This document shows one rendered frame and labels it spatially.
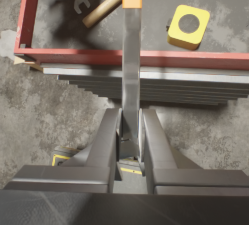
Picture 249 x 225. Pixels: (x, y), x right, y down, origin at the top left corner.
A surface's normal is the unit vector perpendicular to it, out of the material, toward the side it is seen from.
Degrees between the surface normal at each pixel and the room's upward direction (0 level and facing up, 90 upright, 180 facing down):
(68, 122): 0
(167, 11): 0
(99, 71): 14
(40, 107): 0
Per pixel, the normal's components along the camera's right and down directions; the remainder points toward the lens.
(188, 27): -0.15, -0.11
